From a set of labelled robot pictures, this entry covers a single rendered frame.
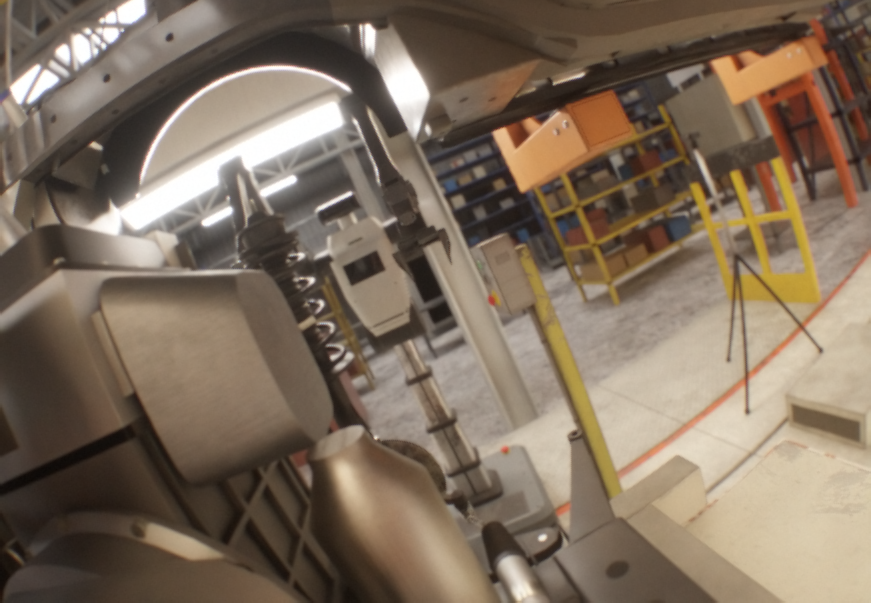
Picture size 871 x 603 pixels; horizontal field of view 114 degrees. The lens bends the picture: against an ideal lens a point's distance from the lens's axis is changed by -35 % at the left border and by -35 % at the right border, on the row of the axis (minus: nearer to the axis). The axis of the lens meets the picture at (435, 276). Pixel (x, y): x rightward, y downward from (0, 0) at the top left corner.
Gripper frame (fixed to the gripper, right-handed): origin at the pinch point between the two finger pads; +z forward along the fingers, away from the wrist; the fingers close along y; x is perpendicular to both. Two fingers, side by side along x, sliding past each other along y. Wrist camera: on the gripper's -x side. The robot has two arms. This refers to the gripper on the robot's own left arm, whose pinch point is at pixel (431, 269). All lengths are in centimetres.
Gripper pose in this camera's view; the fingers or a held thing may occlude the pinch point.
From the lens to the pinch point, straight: 103.6
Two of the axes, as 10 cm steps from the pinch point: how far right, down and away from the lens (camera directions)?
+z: 3.7, 8.1, -4.6
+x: 2.0, 4.1, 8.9
